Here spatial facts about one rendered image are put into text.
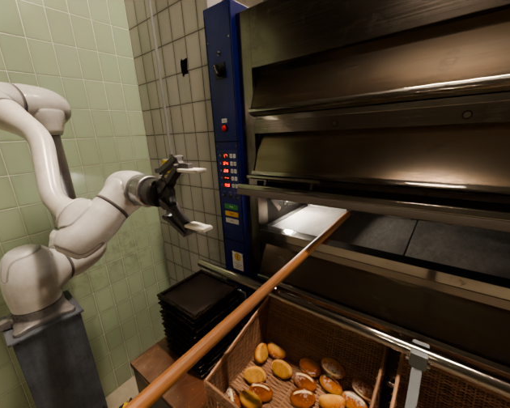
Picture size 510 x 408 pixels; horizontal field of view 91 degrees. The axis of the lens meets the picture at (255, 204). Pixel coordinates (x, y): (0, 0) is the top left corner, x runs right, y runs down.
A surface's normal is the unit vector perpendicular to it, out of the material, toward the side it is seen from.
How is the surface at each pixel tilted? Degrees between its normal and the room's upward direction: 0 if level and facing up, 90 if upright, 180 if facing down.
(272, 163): 70
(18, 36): 90
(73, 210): 45
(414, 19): 90
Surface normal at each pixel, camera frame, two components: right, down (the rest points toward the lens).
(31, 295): 0.60, 0.19
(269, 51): -0.61, 0.25
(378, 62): -0.59, -0.10
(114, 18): 0.79, 0.13
